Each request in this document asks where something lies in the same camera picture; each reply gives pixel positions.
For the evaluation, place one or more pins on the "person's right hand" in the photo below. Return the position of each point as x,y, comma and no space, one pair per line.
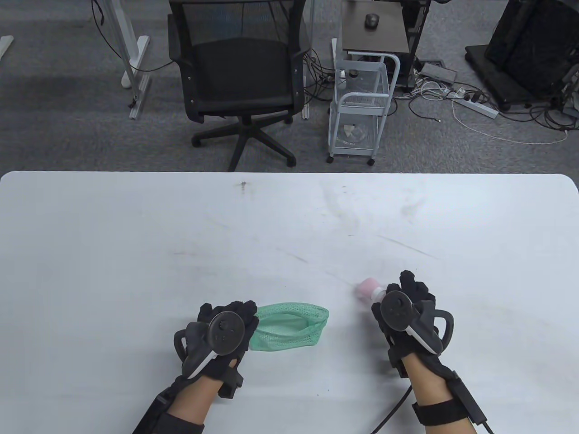
416,287

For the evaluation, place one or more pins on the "person's left hand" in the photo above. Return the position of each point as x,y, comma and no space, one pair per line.
249,316

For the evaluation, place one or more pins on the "green mesh toiletry bag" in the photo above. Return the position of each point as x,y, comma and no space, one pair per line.
280,339

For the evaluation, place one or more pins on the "pink cleansing milk bottle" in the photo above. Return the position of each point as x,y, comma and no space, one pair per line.
367,289

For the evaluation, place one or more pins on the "person's right forearm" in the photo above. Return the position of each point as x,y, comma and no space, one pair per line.
429,384

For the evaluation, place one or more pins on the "person's left forearm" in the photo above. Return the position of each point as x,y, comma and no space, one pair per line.
194,402

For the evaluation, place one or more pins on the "grey left hand controller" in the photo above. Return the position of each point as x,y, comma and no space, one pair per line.
224,332

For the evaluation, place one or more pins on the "grey hand controller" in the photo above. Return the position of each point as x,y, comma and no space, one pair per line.
398,312
224,332

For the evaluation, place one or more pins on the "grey right hand controller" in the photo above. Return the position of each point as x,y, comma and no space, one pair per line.
398,312

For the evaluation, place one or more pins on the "black left wrist sensor box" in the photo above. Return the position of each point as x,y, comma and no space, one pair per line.
149,416

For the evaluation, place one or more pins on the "crumpled paper scrap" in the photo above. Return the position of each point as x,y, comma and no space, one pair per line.
355,132

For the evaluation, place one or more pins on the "white power strip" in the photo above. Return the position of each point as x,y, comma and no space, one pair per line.
475,107

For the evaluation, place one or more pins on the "grey power adapter box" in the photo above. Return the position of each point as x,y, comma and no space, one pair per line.
438,72

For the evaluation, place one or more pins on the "small black capped bottle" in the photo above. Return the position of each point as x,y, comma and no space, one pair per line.
353,77

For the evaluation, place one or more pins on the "black mesh office chair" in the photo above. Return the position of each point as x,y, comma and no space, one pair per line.
244,68

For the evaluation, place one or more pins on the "dark brown side table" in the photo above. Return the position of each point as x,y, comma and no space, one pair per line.
380,38

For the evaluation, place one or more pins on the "grey computer mouse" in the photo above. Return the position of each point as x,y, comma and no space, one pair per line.
372,21

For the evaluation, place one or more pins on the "black equipment stand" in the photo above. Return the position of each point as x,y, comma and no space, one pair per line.
529,40

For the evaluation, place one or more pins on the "white desk leg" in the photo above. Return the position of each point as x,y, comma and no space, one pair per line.
133,49

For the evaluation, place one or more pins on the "white desk foot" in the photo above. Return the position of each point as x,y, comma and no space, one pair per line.
4,45

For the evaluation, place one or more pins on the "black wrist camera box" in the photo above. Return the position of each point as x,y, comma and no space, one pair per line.
468,400

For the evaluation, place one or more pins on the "short aluminium rail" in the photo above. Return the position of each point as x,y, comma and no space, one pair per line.
306,104

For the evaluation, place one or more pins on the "aluminium floor rail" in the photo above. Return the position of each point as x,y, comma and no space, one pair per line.
139,99

